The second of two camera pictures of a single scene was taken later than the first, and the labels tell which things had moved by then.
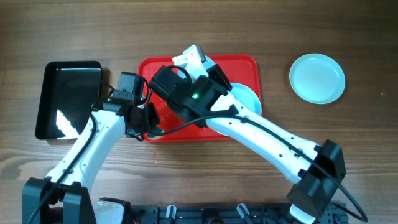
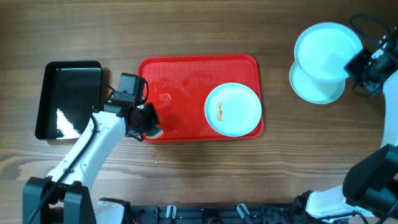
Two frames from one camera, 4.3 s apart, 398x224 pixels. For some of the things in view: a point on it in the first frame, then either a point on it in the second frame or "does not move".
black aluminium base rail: (229, 214) does not move
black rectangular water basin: (73, 88) does not move
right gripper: (222, 78) -> (354, 65)
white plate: (317, 78) does not move
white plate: (208, 63) -> (322, 51)
